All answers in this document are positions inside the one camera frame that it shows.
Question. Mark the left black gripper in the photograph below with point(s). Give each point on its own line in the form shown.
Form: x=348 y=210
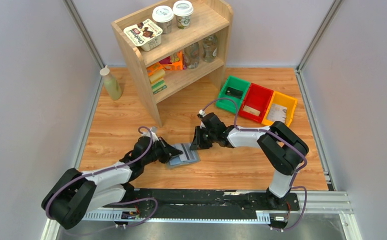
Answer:
x=166 y=151

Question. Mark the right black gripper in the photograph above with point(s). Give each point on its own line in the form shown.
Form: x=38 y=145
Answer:
x=202 y=136

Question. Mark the white credit card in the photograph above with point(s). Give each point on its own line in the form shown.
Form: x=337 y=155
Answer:
x=277 y=113
x=190 y=155

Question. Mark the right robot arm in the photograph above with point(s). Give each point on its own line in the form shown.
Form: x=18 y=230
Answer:
x=283 y=148

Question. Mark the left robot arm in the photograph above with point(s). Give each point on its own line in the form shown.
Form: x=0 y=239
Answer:
x=77 y=193

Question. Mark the black card in green bin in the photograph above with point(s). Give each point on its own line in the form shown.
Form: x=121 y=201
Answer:
x=235 y=93

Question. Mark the tan card in red bin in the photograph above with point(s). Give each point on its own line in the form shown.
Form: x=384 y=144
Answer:
x=251 y=110

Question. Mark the green plastic bin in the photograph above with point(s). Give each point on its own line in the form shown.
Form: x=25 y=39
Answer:
x=236 y=83

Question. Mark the red plastic bin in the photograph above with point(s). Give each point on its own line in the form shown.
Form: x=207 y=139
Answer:
x=257 y=97

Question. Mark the stacked sponges pack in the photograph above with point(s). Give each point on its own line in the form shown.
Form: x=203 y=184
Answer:
x=156 y=73

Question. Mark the wooden shelf unit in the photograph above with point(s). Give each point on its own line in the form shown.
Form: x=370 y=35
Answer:
x=209 y=17

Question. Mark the orange snack package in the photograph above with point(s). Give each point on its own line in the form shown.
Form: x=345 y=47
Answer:
x=174 y=62

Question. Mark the green squeeze bottle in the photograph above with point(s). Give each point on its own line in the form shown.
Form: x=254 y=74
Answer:
x=110 y=83

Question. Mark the yellow plastic bin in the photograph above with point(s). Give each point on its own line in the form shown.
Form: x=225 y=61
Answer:
x=284 y=100

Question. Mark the left clear glass jar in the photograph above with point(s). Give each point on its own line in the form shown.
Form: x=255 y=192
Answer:
x=191 y=55

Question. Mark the clear glass jar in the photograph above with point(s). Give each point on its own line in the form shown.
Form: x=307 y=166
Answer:
x=210 y=48
x=191 y=55

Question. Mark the right clear glass jar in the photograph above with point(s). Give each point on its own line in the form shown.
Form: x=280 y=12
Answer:
x=210 y=48

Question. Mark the Chobani yogurt pack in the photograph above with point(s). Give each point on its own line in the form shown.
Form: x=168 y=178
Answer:
x=145 y=34

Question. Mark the left paper coffee cup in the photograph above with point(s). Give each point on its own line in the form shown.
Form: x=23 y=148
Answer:
x=163 y=16

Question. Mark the paper coffee cup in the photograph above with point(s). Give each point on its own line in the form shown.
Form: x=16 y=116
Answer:
x=163 y=16
x=183 y=10

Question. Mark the right paper coffee cup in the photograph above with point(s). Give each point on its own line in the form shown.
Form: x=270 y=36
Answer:
x=183 y=10

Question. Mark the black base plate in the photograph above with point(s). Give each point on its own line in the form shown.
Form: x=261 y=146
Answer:
x=207 y=204

